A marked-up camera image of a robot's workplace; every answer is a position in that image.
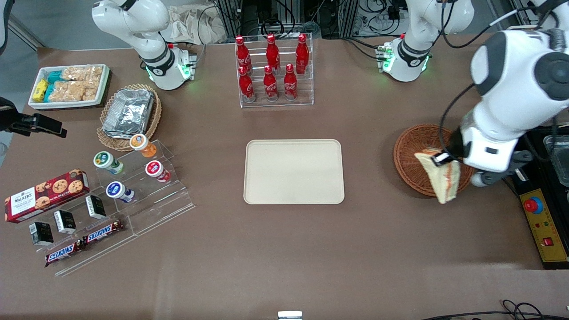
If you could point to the beige rectangular serving tray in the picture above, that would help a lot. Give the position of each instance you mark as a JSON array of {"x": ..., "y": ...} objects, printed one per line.
[{"x": 293, "y": 171}]

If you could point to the aluminium foil container stack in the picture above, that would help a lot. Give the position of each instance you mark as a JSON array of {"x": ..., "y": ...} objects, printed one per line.
[{"x": 129, "y": 113}]

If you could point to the yellow snack packet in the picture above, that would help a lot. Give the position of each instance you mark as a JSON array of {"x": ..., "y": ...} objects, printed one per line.
[{"x": 40, "y": 90}]

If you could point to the rice cracker packet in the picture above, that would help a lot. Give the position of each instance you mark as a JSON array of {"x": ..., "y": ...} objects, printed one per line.
[
  {"x": 66, "y": 91},
  {"x": 82, "y": 73}
]

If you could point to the red lid yogurt cup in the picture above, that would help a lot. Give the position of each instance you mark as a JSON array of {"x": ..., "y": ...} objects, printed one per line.
[{"x": 155, "y": 170}]

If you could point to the orange lid yogurt cup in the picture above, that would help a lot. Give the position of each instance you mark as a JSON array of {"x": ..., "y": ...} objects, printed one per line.
[{"x": 141, "y": 144}]

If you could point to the red Walkers cookie box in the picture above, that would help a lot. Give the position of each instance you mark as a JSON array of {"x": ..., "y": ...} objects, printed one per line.
[{"x": 44, "y": 195}]

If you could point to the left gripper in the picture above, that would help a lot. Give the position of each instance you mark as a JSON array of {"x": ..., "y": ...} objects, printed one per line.
[{"x": 455, "y": 145}]

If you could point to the red cola bottle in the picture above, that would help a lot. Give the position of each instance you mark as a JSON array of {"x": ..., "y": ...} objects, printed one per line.
[
  {"x": 290, "y": 84},
  {"x": 272, "y": 53},
  {"x": 242, "y": 53},
  {"x": 246, "y": 86},
  {"x": 270, "y": 86},
  {"x": 302, "y": 55}
]

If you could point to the round brown wicker basket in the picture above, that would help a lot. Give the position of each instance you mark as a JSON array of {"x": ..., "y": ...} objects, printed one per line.
[{"x": 413, "y": 151}]

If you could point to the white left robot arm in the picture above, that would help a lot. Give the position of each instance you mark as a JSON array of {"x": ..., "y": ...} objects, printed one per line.
[{"x": 511, "y": 89}]

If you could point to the clear plastic container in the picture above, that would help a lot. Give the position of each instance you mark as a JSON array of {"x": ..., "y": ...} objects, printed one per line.
[{"x": 560, "y": 160}]

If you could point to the crumpled beige cloth bag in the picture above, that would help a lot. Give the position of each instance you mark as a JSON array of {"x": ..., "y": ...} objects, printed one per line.
[{"x": 195, "y": 24}]

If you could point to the grey metal frame bar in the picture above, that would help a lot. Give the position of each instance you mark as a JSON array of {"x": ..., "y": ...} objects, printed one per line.
[{"x": 24, "y": 31}]

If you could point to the blue snack packet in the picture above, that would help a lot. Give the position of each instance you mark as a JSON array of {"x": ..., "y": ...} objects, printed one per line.
[
  {"x": 54, "y": 77},
  {"x": 49, "y": 92}
]

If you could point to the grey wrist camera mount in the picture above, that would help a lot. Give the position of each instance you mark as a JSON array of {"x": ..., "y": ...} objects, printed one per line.
[{"x": 511, "y": 166}]

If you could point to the Snickers chocolate bar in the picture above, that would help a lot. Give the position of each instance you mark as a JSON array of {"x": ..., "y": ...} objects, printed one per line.
[
  {"x": 64, "y": 253},
  {"x": 102, "y": 232}
]

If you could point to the light oval wicker basket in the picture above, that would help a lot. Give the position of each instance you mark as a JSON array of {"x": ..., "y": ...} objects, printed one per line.
[{"x": 155, "y": 115}]

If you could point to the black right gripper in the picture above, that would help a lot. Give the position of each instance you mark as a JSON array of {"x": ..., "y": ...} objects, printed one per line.
[{"x": 22, "y": 122}]

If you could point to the white rectangular snack box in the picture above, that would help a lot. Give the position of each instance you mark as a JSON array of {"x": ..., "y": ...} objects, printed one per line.
[{"x": 104, "y": 84}]

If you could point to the triangular sandwich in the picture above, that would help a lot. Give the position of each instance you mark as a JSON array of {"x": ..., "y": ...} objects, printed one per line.
[{"x": 440, "y": 182}]

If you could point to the clear acrylic bottle rack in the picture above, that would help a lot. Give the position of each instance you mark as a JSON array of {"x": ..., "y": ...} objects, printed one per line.
[{"x": 306, "y": 91}]

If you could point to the small black box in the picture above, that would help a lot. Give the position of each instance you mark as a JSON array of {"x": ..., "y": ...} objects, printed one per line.
[
  {"x": 65, "y": 222},
  {"x": 41, "y": 234},
  {"x": 95, "y": 206}
]

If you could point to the clear acrylic stepped stand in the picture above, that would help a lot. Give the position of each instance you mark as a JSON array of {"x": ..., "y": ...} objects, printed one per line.
[
  {"x": 102, "y": 249},
  {"x": 164, "y": 200}
]

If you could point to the blue lid yogurt cup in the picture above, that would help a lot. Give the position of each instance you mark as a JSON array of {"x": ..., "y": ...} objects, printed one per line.
[{"x": 118, "y": 191}]

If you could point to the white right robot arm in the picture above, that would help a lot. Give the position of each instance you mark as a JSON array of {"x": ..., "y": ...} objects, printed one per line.
[{"x": 133, "y": 22}]

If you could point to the black sealing machine yellow panel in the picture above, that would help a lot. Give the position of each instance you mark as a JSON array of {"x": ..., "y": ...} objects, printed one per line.
[{"x": 544, "y": 222}]

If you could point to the green lid yogurt cup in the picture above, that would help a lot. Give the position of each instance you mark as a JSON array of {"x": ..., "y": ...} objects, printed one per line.
[{"x": 106, "y": 161}]

